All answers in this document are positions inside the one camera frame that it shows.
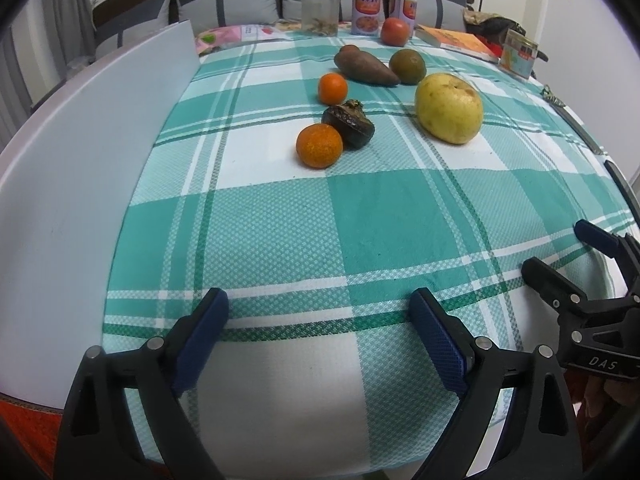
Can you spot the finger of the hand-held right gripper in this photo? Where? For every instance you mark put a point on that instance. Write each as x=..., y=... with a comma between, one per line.
x=550, y=282
x=597, y=238

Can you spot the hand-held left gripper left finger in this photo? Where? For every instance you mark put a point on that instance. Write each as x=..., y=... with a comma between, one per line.
x=202, y=332

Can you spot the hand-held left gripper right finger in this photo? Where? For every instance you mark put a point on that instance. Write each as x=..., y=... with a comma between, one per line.
x=435, y=332

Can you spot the large speckled mandarin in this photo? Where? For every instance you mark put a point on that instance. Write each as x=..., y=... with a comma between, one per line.
x=319, y=146

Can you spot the green checkered tablecloth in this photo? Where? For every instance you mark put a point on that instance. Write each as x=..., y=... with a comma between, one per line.
x=310, y=230

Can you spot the key bunch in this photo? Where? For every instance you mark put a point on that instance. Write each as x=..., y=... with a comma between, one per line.
x=550, y=95

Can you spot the small printed box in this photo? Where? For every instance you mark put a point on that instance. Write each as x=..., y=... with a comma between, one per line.
x=520, y=53

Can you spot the red cloth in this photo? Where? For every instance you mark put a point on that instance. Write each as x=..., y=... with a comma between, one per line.
x=25, y=430

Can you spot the dark brown mangosteen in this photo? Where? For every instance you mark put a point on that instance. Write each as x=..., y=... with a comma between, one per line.
x=351, y=124

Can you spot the dark bag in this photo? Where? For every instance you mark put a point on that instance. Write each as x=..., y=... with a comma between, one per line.
x=495, y=26

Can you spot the orange cover book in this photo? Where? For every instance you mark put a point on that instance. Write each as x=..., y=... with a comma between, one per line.
x=457, y=42

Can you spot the green citrus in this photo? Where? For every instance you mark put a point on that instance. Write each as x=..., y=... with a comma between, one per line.
x=407, y=65

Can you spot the small mandarin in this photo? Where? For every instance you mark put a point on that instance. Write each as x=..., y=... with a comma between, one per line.
x=332, y=87

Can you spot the brown sweet potato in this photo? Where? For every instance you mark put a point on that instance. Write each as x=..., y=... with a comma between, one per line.
x=364, y=67

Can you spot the red tomato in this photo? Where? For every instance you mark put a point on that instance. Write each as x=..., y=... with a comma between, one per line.
x=395, y=31

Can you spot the pink printed paper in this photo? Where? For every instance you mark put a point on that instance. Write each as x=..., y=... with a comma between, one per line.
x=225, y=36

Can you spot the printed food can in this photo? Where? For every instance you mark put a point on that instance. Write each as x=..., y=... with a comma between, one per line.
x=366, y=12
x=404, y=9

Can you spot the grey curtain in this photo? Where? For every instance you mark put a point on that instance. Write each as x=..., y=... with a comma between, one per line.
x=30, y=50

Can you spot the grey sofa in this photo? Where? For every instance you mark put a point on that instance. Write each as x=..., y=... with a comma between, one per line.
x=145, y=2

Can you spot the clear plastic jar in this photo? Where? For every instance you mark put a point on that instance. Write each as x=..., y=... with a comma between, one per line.
x=320, y=14

